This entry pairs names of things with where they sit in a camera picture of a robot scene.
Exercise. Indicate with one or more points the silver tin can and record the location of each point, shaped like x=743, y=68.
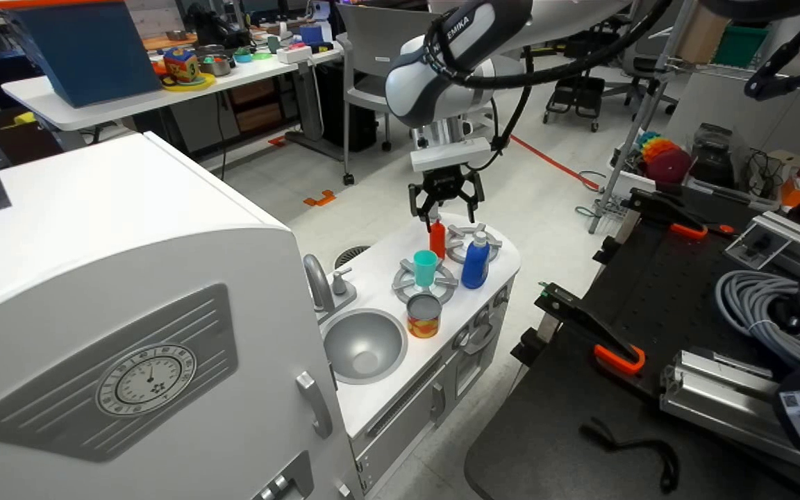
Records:
x=422, y=316

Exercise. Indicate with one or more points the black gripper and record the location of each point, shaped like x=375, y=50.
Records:
x=446, y=185

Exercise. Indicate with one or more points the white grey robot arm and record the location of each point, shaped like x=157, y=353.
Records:
x=479, y=49

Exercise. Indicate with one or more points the black orange clamp far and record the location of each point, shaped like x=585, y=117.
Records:
x=676, y=217

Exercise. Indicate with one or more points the black perforated table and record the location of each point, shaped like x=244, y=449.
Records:
x=579, y=432

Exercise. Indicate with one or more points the aluminium extrusion rail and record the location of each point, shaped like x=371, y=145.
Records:
x=726, y=397

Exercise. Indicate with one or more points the grey office chair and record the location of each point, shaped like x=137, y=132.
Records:
x=371, y=42

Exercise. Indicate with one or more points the red ketchup bottle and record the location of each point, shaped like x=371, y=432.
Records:
x=436, y=238

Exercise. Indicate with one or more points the blue detergent bottle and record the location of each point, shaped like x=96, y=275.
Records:
x=476, y=261

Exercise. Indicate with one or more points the white toy kitchen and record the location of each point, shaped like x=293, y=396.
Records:
x=158, y=339

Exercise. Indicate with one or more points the teal plastic cup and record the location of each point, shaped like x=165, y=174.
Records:
x=426, y=261

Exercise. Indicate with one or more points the blue storage bin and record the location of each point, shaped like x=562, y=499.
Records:
x=89, y=54

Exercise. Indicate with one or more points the grey toy faucet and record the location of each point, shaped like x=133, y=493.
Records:
x=328, y=292

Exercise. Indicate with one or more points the black orange clamp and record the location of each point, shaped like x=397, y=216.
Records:
x=676, y=217
x=610, y=350

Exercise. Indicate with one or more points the grey stove burner at end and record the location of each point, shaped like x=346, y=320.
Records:
x=458, y=238

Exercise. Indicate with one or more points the grey toy sink bowl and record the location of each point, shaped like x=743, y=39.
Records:
x=365, y=346

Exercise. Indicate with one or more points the white work table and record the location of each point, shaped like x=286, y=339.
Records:
x=75, y=122

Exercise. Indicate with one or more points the grey stove burner near sink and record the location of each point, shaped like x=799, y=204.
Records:
x=410, y=282

